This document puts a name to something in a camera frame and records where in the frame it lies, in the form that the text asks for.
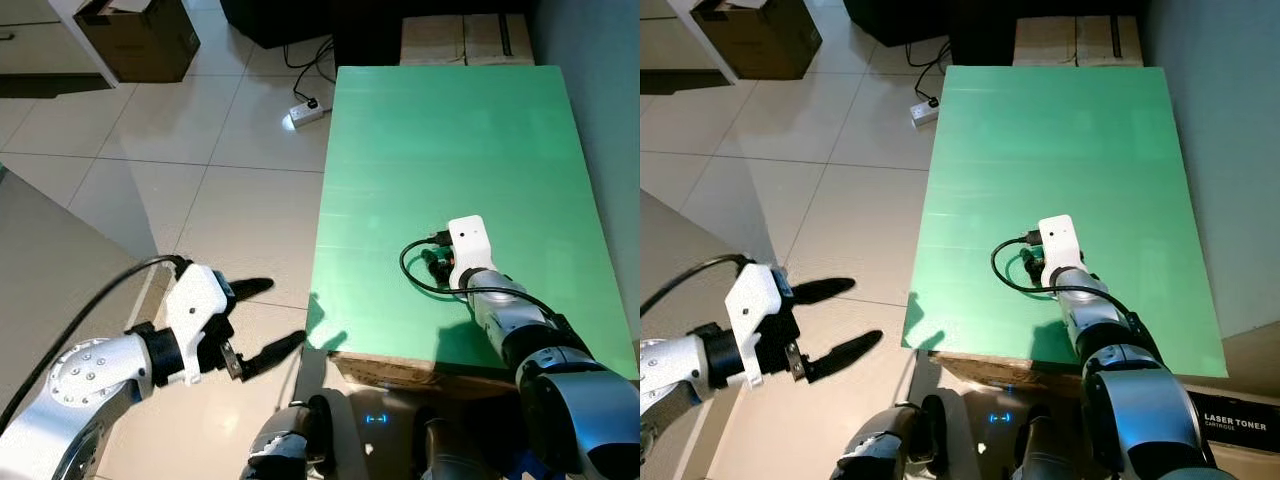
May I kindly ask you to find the robot left leg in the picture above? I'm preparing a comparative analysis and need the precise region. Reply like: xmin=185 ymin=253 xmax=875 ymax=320
xmin=828 ymin=400 xmax=947 ymax=480
xmin=240 ymin=395 xmax=337 ymax=480

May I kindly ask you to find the robot leg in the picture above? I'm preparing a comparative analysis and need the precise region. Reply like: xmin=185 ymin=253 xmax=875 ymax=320
xmin=1015 ymin=415 xmax=1093 ymax=480
xmin=240 ymin=395 xmax=337 ymax=480
xmin=828 ymin=400 xmax=947 ymax=480

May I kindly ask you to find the brown cardboard table base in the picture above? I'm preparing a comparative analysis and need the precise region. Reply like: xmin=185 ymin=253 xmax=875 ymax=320
xmin=918 ymin=350 xmax=1087 ymax=393
xmin=328 ymin=350 xmax=523 ymax=397

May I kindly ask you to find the robot pelvis with blue light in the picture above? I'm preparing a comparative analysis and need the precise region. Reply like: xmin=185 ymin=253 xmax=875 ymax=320
xmin=938 ymin=385 xmax=1033 ymax=480
xmin=328 ymin=385 xmax=433 ymax=480

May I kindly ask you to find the green paper table sheet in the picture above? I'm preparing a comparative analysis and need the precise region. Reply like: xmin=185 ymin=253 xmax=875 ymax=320
xmin=900 ymin=65 xmax=1229 ymax=379
xmin=305 ymin=65 xmax=641 ymax=381

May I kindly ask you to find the robot right leg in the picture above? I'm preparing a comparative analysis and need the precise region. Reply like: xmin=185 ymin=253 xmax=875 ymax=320
xmin=1015 ymin=415 xmax=1093 ymax=480

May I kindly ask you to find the flat beige cardboard box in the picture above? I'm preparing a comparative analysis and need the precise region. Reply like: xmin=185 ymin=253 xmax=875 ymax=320
xmin=1012 ymin=15 xmax=1144 ymax=67
xmin=400 ymin=14 xmax=536 ymax=67

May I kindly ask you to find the open brown cardboard box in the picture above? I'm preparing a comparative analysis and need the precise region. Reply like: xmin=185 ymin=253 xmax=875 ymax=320
xmin=692 ymin=0 xmax=823 ymax=82
xmin=75 ymin=0 xmax=201 ymax=84

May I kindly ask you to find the black laser toner box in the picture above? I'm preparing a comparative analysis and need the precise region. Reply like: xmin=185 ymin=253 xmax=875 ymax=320
xmin=1190 ymin=390 xmax=1280 ymax=480

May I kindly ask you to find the black furniture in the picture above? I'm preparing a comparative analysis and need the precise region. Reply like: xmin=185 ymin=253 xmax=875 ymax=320
xmin=843 ymin=0 xmax=1146 ymax=67
xmin=220 ymin=0 xmax=541 ymax=69

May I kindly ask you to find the white desk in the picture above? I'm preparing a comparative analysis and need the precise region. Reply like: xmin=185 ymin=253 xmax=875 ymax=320
xmin=640 ymin=0 xmax=741 ymax=87
xmin=0 ymin=0 xmax=123 ymax=91

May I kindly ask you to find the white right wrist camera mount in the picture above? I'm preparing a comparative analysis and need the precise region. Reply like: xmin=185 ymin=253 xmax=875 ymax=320
xmin=446 ymin=215 xmax=498 ymax=293
xmin=1038 ymin=214 xmax=1087 ymax=291

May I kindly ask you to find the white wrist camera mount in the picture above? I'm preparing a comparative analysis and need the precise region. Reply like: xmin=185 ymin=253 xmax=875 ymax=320
xmin=724 ymin=262 xmax=798 ymax=389
xmin=163 ymin=264 xmax=237 ymax=387
xmin=446 ymin=215 xmax=498 ymax=293
xmin=1038 ymin=214 xmax=1087 ymax=291

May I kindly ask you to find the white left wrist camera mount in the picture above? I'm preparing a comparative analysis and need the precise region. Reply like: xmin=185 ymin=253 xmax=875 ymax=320
xmin=163 ymin=264 xmax=237 ymax=387
xmin=724 ymin=262 xmax=798 ymax=389

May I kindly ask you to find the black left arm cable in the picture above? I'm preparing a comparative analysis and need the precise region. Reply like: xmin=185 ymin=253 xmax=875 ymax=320
xmin=640 ymin=253 xmax=757 ymax=321
xmin=0 ymin=255 xmax=191 ymax=431

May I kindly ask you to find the black power cable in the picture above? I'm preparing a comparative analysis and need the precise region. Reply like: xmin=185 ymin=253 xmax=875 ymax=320
xmin=282 ymin=38 xmax=337 ymax=107
xmin=905 ymin=40 xmax=951 ymax=106

